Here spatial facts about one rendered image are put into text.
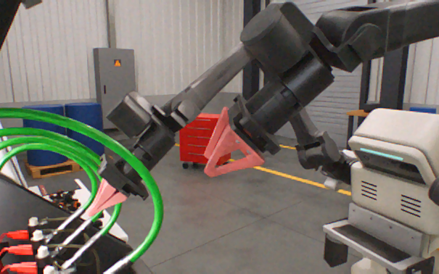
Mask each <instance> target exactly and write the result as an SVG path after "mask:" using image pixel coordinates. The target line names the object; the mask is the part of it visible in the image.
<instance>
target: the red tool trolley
mask: <svg viewBox="0 0 439 274"><path fill-rule="evenodd" d="M219 117H220V114H208V113H200V114H199V116H198V117H197V118H196V119H195V120H194V121H193V122H191V123H189V124H187V125H185V128H183V129H182V130H180V160H181V161H184V163H183V168H184V169H187V168H188V164H187V163H186V161H188V162H193V163H194V164H197V163H200V164H207V163H208V160H209V159H208V158H207V157H205V155H204V153H205V150H206V148H207V146H208V144H209V141H210V138H211V136H212V134H213V131H214V130H215V129H216V125H217V122H218V119H219ZM226 125H227V124H226ZM226 125H225V126H224V127H223V130H224V128H226ZM223 130H222V132H221V134H222V133H223ZM221 134H220V136H219V138H220V137H221ZM218 141H219V139H218ZM217 143H218V142H217ZM216 145H217V144H216ZM215 147H216V146H215ZM213 149H215V148H213ZM229 159H231V153H229V154H226V155H223V156H222V157H220V158H219V160H218V161H217V164H216V167H219V165H222V164H223V165H227V164H228V163H229V162H228V160H229Z"/></svg>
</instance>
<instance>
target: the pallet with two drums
mask: <svg viewBox="0 0 439 274"><path fill-rule="evenodd" d="M64 107H65V111H64ZM22 109H33V110H38V111H43V112H49V113H52V114H56V115H62V116H66V117H68V118H71V119H73V120H77V121H79V122H82V123H85V124H86V125H88V126H89V127H92V128H94V129H97V130H99V131H101V132H103V133H104V130H103V119H102V104H101V103H94V102H85V103H70V104H65V105H64V106H63V105H61V104H38V105H28V106H23V107H22ZM23 127H24V128H37V129H42V130H49V131H51V132H55V133H58V134H62V135H64V136H67V137H69V138H71V139H73V140H74V141H77V142H79V143H81V144H83V145H84V146H87V147H88V148H90V149H91V150H92V151H93V152H94V153H96V154H98V155H99V156H100V157H101V156H102V155H103V154H105V150H104V144H101V143H99V142H98V141H96V140H94V139H92V138H91V137H89V136H86V135H84V134H82V133H79V132H76V131H74V130H71V129H69V128H64V127H62V126H58V125H53V123H48V122H44V121H40V120H30V119H23ZM66 131H67V134H66ZM27 157H28V158H27V159H23V160H24V166H25V169H26V170H28V173H29V174H31V176H32V179H37V178H45V177H49V176H54V175H62V174H67V173H74V172H79V171H84V169H83V168H80V165H79V164H78V163H77V162H75V161H73V160H72V159H71V158H69V157H66V156H65V155H62V154H58V153H56V152H55V151H50V150H45V149H32V150H27ZM69 167H70V170H66V171H62V172H57V173H49V174H45V175H41V173H42V172H46V171H51V170H60V169H65V168H69Z"/></svg>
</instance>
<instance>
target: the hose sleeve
mask: <svg viewBox="0 0 439 274"><path fill-rule="evenodd" d="M132 265H134V263H132V261H130V259H129V258H128V254H127V255H126V256H125V257H124V258H122V259H120V260H119V261H118V262H116V263H115V264H114V265H113V266H112V267H111V268H109V269H108V270H107V271H105V272H104V273H103V274H121V273H123V272H125V270H127V269H128V268H129V267H131V266H132Z"/></svg>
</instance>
